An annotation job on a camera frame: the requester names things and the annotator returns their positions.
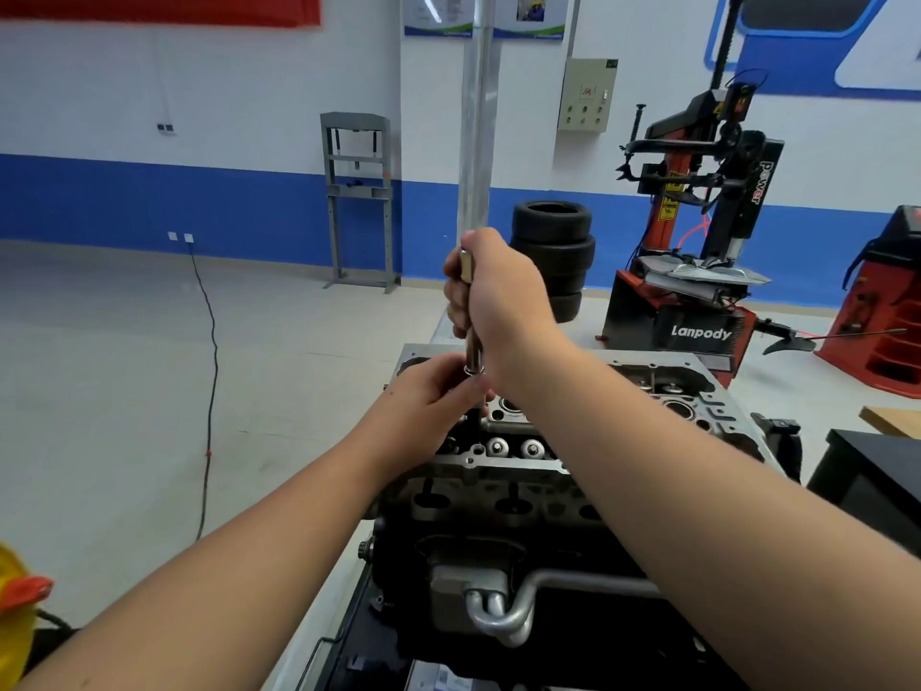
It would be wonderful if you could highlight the yellow orange plastic object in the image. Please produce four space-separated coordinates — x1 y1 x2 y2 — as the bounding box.
0 542 56 679

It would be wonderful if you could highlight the wooden board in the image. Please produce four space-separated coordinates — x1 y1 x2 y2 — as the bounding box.
859 405 921 441

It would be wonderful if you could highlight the bent silver metal pipe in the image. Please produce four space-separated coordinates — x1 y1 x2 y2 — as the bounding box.
464 568 664 650

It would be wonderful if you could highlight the silver metal pole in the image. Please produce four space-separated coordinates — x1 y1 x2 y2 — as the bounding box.
456 0 503 241

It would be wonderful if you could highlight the black engine block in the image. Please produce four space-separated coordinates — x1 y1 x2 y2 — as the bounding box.
317 514 728 691

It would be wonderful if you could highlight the black stand bracket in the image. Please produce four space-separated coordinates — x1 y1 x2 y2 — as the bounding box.
750 411 804 484

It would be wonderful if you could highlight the red wall banner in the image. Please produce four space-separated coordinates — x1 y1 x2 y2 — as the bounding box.
0 0 322 28

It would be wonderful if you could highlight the red wheel balancer machine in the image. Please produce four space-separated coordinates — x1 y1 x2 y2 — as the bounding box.
815 204 921 401

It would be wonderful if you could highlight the white green wall poster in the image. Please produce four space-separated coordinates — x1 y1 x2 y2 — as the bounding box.
494 0 570 41
403 0 475 38

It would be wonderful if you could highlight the beige electrical control box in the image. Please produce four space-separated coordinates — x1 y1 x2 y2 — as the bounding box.
557 57 619 134

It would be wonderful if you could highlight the steel socket wrench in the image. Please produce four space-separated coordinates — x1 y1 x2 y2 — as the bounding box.
459 246 492 427

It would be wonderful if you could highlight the grey shop press frame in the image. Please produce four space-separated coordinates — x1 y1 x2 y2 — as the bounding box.
319 111 401 295

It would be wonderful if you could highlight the aluminium engine cylinder head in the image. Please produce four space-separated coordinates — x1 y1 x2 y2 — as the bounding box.
370 343 787 529

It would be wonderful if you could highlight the white engine stand base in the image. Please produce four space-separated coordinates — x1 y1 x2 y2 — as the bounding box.
260 528 377 691

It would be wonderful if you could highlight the red black tyre changer machine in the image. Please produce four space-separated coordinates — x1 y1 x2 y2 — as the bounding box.
599 0 909 391

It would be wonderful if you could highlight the black table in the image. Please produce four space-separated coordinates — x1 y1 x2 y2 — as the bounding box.
806 427 921 558

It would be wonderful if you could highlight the person's right forearm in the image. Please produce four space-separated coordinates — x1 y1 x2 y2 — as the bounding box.
514 338 921 691

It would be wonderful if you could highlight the person's left hand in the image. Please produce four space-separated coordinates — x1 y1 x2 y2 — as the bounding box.
358 352 497 477

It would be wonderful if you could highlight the person's right hand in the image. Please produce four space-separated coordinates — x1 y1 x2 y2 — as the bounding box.
442 227 578 398

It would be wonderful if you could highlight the person's left forearm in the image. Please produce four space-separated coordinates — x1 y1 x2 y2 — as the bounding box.
13 428 413 691

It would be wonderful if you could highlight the black floor cable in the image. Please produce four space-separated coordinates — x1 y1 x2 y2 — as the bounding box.
189 240 221 545

